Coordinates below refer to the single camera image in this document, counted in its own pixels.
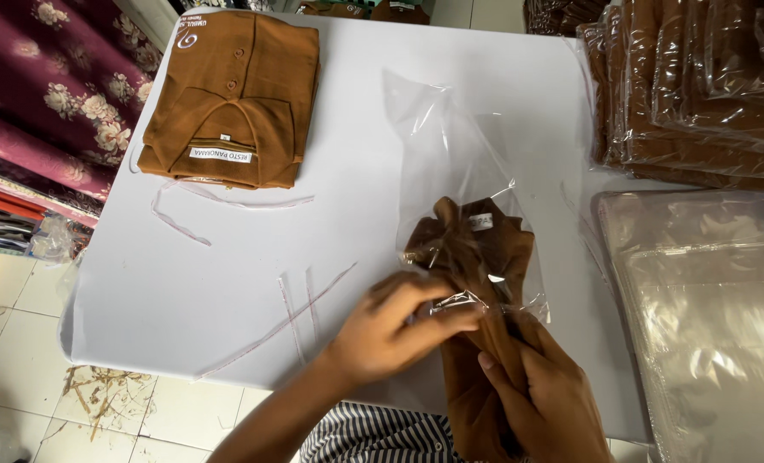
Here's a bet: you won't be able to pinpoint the person's right hand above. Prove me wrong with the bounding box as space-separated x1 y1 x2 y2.
477 319 616 463

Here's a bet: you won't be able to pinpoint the person's left hand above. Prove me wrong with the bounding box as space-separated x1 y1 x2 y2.
323 271 487 388

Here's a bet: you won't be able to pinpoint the brown shirt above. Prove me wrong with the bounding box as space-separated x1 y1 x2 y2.
402 196 537 463

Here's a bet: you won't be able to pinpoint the clear plastic bag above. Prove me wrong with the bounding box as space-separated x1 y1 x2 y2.
382 68 551 325

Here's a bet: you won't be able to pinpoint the clear adhesive strip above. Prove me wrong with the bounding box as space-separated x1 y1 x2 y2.
304 267 321 345
278 274 307 366
150 178 316 248
192 260 359 382

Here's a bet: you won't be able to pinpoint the person's striped shirt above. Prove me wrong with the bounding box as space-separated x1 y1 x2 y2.
299 402 530 463

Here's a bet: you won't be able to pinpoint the stack of clear plastic bags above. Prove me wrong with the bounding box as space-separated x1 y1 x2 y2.
597 189 764 463

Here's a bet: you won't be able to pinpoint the stack of brown folded shirts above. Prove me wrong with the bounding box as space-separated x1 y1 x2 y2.
137 9 321 191

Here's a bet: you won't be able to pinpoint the brown shirts in background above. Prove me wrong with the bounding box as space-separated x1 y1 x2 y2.
295 0 431 27

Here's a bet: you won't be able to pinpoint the stack of bagged brown shirts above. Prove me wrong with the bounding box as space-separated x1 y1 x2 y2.
524 0 764 194

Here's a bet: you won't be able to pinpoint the crumpled clear plastic wrap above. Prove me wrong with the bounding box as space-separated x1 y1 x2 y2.
25 215 77 266

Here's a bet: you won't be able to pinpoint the rolls of floral fabric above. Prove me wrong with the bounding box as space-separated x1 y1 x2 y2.
0 0 164 255

